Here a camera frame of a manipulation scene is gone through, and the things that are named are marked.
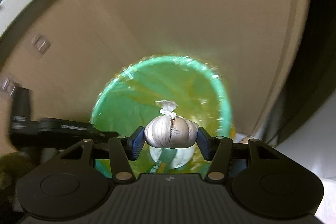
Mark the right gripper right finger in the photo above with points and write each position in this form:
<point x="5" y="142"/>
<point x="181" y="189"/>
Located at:
<point x="206" y="144"/>

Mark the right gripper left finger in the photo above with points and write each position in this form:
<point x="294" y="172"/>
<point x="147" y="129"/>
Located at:
<point x="135" y="143"/>

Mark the white garlic bulb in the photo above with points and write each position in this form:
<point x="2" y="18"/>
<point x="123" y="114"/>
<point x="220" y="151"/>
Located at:
<point x="170" y="130"/>

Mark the green lined trash bin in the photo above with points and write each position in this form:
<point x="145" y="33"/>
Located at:
<point x="169" y="86"/>

